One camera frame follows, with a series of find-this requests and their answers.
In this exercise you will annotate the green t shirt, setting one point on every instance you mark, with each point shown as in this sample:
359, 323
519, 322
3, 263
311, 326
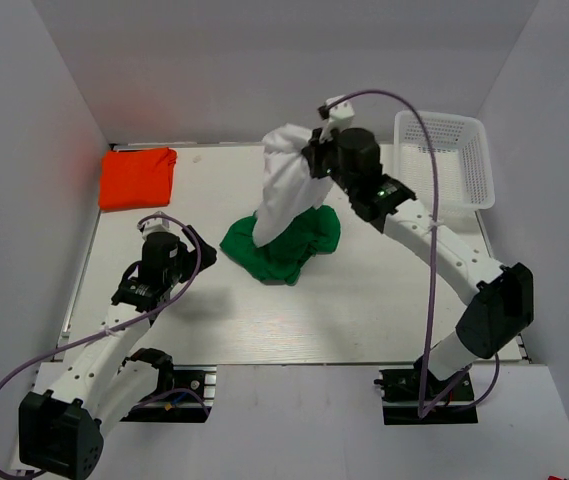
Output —
314, 232

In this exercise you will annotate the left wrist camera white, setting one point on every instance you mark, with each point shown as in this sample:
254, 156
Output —
156, 223

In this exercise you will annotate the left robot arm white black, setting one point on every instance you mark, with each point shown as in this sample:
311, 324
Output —
62, 430

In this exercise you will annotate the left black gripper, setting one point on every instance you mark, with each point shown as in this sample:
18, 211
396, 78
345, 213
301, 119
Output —
190, 252

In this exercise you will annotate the white t shirt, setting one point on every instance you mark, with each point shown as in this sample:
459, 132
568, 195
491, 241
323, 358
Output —
288, 188

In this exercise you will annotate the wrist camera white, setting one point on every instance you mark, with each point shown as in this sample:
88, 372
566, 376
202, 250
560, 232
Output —
337, 115
156, 223

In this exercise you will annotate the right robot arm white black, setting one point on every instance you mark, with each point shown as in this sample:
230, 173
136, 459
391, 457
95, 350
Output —
499, 299

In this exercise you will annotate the folded orange t shirt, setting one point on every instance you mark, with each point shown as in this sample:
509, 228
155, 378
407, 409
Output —
136, 179

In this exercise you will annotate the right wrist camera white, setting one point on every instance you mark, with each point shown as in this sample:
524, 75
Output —
337, 115

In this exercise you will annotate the white plastic basket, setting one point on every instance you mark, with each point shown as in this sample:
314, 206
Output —
465, 180

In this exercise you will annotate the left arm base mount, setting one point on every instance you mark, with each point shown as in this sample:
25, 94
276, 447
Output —
186, 397

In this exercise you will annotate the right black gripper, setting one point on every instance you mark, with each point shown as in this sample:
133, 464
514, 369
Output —
319, 157

